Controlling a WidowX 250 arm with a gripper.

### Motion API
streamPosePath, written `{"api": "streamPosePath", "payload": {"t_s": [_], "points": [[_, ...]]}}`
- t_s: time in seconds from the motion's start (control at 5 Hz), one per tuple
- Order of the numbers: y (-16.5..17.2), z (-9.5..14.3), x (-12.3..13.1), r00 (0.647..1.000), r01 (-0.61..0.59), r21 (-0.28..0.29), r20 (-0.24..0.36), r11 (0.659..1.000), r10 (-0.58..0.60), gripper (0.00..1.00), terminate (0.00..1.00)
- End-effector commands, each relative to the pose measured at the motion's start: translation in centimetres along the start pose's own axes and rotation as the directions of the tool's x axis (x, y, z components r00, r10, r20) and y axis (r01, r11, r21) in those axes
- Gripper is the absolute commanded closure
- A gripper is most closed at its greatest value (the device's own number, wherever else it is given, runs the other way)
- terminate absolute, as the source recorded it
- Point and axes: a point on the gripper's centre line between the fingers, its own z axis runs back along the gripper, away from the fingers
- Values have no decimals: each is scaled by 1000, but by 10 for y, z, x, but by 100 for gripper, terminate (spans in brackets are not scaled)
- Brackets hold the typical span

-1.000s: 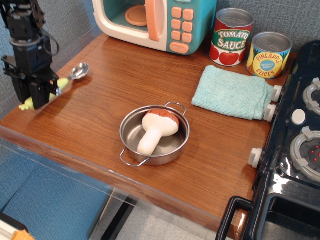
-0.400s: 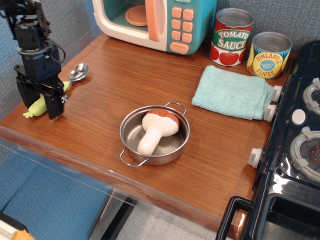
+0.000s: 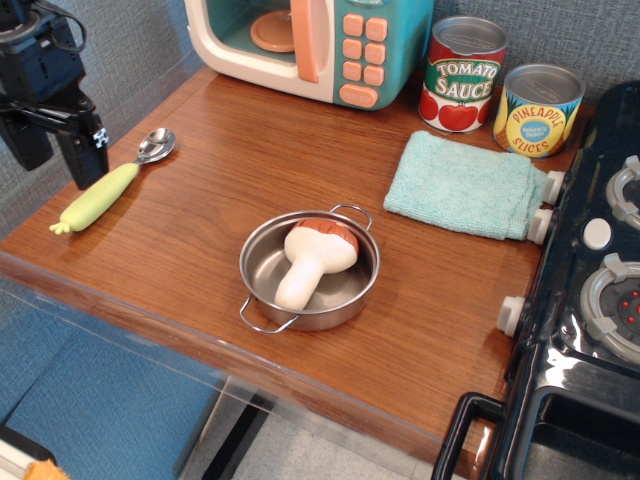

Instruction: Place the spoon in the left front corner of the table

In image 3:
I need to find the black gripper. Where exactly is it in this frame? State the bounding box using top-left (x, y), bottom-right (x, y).
top-left (1, 14), bottom-right (109, 190)

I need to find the spoon with yellow-green handle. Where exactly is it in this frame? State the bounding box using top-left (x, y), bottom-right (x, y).
top-left (49, 128), bottom-right (176, 235)

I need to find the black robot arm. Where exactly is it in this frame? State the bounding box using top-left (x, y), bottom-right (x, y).
top-left (1, 1), bottom-right (109, 190)

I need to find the plush mushroom toy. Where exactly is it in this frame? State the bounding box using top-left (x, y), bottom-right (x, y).
top-left (274, 218), bottom-right (359, 311)

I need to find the small steel pot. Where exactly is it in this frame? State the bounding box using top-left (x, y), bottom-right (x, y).
top-left (239, 204), bottom-right (381, 334)

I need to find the teal toy microwave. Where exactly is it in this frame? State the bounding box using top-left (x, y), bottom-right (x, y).
top-left (185, 0), bottom-right (434, 111)

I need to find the orange fuzzy object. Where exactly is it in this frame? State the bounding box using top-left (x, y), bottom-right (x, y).
top-left (1, 459), bottom-right (70, 480)

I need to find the tomato sauce can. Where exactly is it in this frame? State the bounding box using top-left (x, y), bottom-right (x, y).
top-left (419, 16), bottom-right (508, 133)

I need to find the light blue folded cloth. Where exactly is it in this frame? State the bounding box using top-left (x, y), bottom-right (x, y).
top-left (383, 131), bottom-right (547, 240)

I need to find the pineapple slices can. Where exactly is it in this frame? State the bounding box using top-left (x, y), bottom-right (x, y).
top-left (493, 64), bottom-right (585, 159)

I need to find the black toy stove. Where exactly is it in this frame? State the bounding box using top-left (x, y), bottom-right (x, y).
top-left (432, 81), bottom-right (639, 479)

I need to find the black cable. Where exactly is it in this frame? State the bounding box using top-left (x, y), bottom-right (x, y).
top-left (29, 0), bottom-right (89, 55)

